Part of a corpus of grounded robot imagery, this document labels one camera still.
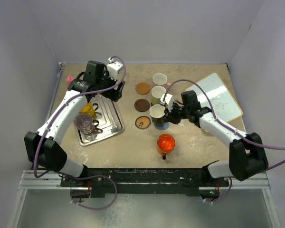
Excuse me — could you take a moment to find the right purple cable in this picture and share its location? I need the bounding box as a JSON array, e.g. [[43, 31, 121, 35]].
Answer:
[[161, 79, 285, 205]]

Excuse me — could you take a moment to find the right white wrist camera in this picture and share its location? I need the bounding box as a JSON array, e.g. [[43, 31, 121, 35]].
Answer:
[[160, 94, 175, 112]]

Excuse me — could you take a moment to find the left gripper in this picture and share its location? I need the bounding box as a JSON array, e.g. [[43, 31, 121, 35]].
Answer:
[[96, 70, 124, 102]]

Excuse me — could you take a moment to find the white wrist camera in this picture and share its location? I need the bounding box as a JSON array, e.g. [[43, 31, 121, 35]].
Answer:
[[106, 57, 123, 80], [160, 94, 175, 112]]

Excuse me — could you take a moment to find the orange mug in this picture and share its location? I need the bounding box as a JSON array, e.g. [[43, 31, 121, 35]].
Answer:
[[157, 134, 176, 160]]

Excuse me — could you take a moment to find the green mug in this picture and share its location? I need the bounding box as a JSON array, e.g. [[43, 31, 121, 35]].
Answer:
[[151, 85, 166, 105]]

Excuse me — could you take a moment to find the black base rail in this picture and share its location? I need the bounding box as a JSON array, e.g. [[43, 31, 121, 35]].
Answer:
[[61, 168, 229, 198]]

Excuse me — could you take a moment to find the dark wood coaster top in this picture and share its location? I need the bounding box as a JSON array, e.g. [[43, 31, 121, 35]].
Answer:
[[134, 98, 150, 112]]

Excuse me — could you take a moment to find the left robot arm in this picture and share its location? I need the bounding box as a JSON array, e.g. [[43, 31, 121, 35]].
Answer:
[[24, 56, 126, 186]]

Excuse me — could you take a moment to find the light wood coaster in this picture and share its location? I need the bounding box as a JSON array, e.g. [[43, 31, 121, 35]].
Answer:
[[135, 82, 150, 95]]

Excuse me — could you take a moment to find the pink mug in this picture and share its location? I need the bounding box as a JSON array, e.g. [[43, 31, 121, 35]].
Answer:
[[152, 73, 171, 88]]

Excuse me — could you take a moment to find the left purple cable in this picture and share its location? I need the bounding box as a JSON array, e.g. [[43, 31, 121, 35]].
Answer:
[[33, 56, 127, 210]]

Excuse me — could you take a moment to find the silver metal tray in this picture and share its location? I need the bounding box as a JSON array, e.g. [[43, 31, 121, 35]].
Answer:
[[77, 95, 125, 146]]

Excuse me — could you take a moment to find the blue face coaster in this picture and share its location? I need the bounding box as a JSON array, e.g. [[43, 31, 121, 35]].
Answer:
[[154, 122, 169, 130]]

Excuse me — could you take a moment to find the white board wooden frame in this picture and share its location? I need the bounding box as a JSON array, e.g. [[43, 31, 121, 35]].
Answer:
[[185, 73, 243, 123]]

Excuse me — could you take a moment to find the aluminium frame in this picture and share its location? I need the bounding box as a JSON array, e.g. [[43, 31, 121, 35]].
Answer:
[[10, 64, 280, 228]]

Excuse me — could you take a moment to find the orange black face coaster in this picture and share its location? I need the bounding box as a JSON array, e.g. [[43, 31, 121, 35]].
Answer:
[[134, 116, 152, 130]]

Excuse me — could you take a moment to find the black and white mug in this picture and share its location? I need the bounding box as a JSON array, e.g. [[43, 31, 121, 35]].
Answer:
[[149, 104, 165, 126]]

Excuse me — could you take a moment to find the yellow mug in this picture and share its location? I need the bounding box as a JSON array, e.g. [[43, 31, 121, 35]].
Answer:
[[79, 102, 99, 119]]

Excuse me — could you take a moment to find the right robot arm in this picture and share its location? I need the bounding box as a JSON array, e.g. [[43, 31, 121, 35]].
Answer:
[[161, 91, 268, 186]]

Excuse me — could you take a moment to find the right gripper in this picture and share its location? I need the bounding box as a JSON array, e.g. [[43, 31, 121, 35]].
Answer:
[[164, 101, 190, 124]]

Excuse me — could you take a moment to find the pink cap bottle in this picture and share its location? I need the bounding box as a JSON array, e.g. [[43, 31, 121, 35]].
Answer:
[[66, 76, 74, 85]]

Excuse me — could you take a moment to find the purple cable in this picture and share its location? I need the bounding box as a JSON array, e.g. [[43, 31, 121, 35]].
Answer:
[[33, 56, 127, 210], [161, 79, 285, 205]]

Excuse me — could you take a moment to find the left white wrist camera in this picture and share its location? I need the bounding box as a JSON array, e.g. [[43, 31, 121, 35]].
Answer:
[[106, 57, 123, 80]]

